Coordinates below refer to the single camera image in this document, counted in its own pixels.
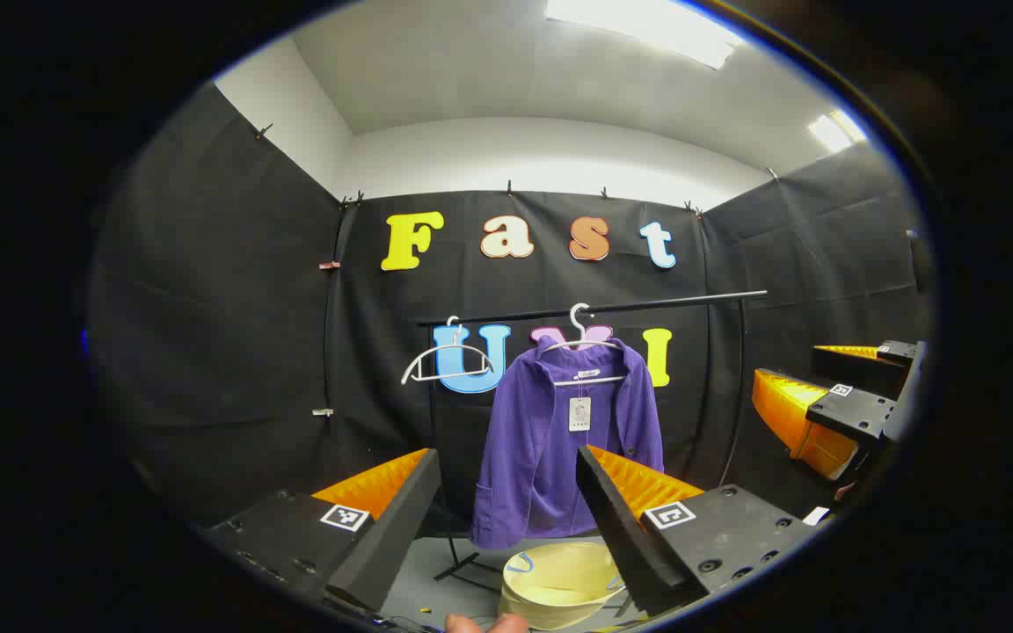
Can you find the black clothes rack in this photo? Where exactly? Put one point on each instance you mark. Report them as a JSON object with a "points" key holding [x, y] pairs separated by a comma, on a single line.
{"points": [[647, 303]]}

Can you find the large ceiling light panel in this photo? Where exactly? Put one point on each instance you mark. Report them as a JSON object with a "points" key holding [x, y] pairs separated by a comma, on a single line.
{"points": [[647, 26]]}

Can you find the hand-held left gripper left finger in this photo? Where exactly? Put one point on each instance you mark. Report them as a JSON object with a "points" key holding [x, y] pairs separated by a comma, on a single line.
{"points": [[401, 519]]}

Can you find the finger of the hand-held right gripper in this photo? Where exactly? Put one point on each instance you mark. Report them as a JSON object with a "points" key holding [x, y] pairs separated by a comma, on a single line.
{"points": [[858, 365], [849, 411]]}

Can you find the black backdrop cloth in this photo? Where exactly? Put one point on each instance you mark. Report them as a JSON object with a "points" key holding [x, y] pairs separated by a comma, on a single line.
{"points": [[207, 308]]}

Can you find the cream laundry hamper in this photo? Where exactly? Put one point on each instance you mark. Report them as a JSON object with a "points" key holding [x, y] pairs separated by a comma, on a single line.
{"points": [[559, 585]]}

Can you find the white clothes hanger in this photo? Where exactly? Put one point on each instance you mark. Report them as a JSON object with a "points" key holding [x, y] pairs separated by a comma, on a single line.
{"points": [[590, 381], [452, 346]]}

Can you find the purple jacket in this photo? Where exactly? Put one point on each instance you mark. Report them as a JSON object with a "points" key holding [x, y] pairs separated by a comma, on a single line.
{"points": [[533, 457]]}

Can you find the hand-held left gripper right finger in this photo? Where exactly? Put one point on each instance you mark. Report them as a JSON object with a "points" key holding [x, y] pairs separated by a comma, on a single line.
{"points": [[616, 527]]}

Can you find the small ceiling light panel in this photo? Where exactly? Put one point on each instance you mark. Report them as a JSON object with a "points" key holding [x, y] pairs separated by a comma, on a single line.
{"points": [[836, 132]]}

